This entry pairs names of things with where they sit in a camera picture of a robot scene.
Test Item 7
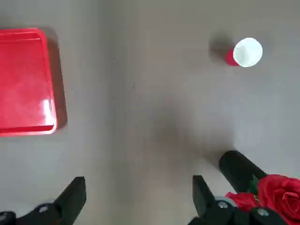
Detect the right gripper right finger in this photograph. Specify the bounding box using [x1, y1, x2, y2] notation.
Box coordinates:
[187, 175, 289, 225]

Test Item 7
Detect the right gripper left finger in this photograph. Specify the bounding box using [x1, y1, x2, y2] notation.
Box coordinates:
[0, 176, 87, 225]

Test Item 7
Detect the red plastic tray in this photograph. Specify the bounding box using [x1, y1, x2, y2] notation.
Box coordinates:
[0, 27, 59, 137]

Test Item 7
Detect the red paper cup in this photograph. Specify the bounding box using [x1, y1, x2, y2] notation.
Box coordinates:
[225, 37, 263, 68]

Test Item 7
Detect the black cylindrical vase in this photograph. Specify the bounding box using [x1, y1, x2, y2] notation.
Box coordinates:
[219, 150, 268, 195]

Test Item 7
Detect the red artificial rose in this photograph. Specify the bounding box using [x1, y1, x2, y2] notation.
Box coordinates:
[225, 174, 300, 225]

